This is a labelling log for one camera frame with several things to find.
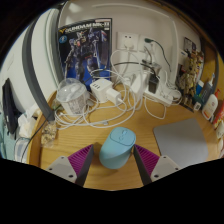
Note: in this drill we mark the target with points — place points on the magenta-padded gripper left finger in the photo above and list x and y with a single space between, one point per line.
58 166

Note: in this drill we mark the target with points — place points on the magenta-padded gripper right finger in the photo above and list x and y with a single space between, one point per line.
165 166

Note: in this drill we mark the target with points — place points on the light blue computer mouse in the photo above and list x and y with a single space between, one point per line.
116 150

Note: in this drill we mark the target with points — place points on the grey mouse pad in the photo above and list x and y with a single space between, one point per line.
181 143

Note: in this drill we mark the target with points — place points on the clear snack bag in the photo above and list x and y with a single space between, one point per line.
49 134

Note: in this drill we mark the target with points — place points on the teal plaid bedding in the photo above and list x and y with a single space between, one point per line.
6 146

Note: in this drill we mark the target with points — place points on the white power strip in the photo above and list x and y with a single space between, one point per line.
160 98

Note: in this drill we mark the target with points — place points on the small white cube clock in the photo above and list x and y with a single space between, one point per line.
197 106

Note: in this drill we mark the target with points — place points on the clear plastic lidded container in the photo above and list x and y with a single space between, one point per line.
71 96

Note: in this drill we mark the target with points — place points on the red snack can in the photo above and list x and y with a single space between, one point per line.
220 115

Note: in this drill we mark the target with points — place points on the black bag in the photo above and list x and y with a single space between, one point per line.
9 106

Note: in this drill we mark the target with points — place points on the black plug adapter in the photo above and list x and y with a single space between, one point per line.
153 85

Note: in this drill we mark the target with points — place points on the white multi-port charger block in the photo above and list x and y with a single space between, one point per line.
100 89

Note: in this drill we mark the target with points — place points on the blue-topped spray bottle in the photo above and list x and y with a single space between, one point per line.
206 88

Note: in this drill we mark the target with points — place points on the tan robot figure model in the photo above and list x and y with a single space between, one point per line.
189 80

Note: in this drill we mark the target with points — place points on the blue robot model kit box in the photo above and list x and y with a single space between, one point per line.
85 46

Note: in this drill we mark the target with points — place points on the white wall socket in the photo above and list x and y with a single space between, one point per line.
142 46
126 41

